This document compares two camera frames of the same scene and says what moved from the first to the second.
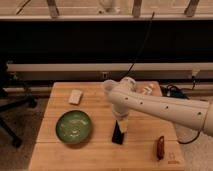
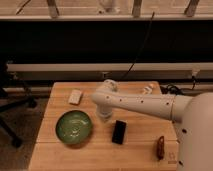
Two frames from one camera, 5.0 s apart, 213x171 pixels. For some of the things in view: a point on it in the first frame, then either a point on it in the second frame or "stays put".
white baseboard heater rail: [113, 71] stays put
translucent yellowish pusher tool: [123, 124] to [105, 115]
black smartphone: [118, 136] stays put
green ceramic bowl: [73, 126] stays put
